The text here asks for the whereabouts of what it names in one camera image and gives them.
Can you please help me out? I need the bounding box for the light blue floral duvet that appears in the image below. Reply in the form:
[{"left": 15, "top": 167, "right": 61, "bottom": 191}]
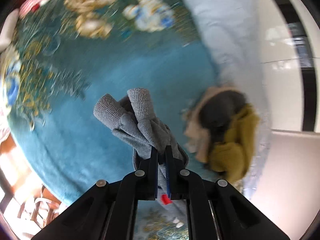
[{"left": 172, "top": 0, "right": 273, "bottom": 195}]

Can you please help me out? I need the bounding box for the teal floral blanket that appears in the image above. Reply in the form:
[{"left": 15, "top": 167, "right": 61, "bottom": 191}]
[{"left": 0, "top": 0, "right": 248, "bottom": 240}]

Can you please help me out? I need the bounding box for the pile of socks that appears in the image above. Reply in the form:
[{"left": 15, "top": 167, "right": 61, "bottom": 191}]
[{"left": 182, "top": 86, "right": 248, "bottom": 163}]

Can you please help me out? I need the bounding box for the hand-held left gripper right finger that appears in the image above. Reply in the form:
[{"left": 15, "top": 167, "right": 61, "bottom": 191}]
[{"left": 166, "top": 145, "right": 290, "bottom": 240}]

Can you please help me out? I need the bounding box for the grey garment with ribbed cuffs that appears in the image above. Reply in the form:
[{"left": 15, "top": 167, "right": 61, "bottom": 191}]
[{"left": 93, "top": 88, "right": 189, "bottom": 228}]

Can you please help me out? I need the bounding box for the wooden chair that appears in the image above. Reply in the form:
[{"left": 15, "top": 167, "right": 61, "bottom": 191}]
[{"left": 15, "top": 184, "right": 64, "bottom": 232}]

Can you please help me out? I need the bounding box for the yellow knitted garment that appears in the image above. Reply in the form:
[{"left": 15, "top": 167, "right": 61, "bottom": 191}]
[{"left": 209, "top": 104, "right": 260, "bottom": 183}]

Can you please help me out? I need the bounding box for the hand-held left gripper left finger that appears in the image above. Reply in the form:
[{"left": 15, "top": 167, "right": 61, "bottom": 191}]
[{"left": 31, "top": 146, "right": 159, "bottom": 240}]

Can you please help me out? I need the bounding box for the white wardrobe with black stripe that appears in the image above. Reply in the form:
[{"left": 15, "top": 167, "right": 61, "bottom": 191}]
[{"left": 240, "top": 0, "right": 318, "bottom": 240}]

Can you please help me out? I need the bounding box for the white cloth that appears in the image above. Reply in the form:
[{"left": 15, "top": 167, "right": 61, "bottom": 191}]
[{"left": 0, "top": 9, "right": 20, "bottom": 53}]

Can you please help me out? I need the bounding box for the dark grey garment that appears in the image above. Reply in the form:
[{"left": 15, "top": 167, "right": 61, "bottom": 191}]
[{"left": 200, "top": 91, "right": 247, "bottom": 137}]

